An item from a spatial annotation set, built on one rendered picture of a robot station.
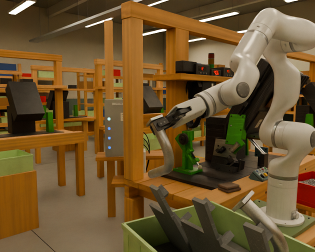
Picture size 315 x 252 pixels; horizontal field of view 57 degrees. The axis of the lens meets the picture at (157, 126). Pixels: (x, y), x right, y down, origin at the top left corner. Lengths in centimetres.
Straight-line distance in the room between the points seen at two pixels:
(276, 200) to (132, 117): 90
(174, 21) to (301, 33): 102
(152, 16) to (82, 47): 1092
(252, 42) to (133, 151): 100
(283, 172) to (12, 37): 1101
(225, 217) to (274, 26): 74
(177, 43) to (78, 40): 1080
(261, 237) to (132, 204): 129
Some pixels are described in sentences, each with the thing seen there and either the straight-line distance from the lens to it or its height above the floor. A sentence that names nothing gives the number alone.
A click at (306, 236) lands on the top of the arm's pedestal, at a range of 136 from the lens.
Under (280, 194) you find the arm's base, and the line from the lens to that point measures 135.
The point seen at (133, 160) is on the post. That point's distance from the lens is 178.
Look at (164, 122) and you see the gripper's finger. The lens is 84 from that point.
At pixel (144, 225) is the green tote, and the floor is 93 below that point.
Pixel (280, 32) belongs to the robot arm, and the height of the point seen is 163.
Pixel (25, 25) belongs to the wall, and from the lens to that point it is 1195.
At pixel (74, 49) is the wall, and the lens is 1256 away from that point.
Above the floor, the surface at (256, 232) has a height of 113.
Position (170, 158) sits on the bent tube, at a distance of 85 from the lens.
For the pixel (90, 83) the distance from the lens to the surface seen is 927.
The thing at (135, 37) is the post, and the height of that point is 174.
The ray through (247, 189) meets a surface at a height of 90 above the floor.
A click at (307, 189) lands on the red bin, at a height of 89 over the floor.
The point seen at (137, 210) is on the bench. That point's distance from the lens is 190.
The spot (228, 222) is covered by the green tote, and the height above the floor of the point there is 91.
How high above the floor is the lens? 140
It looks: 6 degrees down
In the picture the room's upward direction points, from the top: straight up
